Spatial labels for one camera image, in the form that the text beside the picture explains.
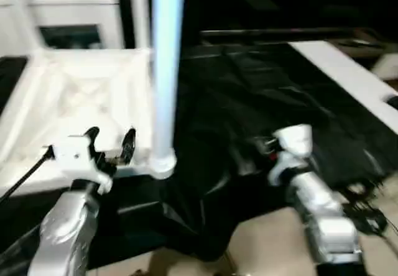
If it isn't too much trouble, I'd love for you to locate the white cabinet with glass doors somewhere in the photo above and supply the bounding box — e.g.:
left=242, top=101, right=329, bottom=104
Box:
left=0, top=0, right=125, bottom=56

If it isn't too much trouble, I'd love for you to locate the black bar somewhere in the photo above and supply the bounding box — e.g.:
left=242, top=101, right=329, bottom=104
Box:
left=200, top=30, right=349, bottom=43

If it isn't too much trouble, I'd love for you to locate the black plastic mat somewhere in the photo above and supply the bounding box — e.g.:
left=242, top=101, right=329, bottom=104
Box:
left=0, top=40, right=398, bottom=270

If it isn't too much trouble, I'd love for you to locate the white plastic table top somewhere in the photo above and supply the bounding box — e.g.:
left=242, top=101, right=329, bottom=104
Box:
left=0, top=47, right=178, bottom=196

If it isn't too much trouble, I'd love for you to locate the white plastic table leg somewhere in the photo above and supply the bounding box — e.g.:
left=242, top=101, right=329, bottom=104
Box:
left=9, top=0, right=38, bottom=59
left=150, top=0, right=186, bottom=180
left=129, top=0, right=153, bottom=53

